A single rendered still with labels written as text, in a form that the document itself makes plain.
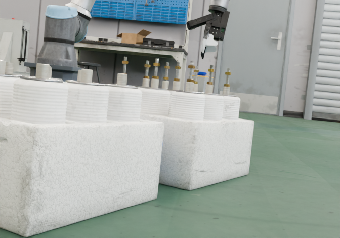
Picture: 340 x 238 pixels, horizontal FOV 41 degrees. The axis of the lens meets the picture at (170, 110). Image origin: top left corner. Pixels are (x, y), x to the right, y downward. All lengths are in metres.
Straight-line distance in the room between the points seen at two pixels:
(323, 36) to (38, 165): 6.09
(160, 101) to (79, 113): 0.44
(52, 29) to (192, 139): 0.80
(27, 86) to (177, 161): 0.53
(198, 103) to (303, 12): 5.57
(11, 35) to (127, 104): 4.15
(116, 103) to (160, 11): 5.60
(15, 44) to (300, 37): 3.81
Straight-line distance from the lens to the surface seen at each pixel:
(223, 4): 1.85
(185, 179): 1.20
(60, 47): 1.74
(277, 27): 6.65
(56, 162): 0.79
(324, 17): 6.73
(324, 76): 6.65
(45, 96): 0.80
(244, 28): 6.60
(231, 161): 1.40
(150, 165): 1.02
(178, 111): 1.23
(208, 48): 1.90
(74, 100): 0.89
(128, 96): 0.98
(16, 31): 5.09
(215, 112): 1.33
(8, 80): 0.90
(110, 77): 6.73
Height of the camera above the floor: 0.26
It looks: 3 degrees down
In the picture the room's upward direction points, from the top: 6 degrees clockwise
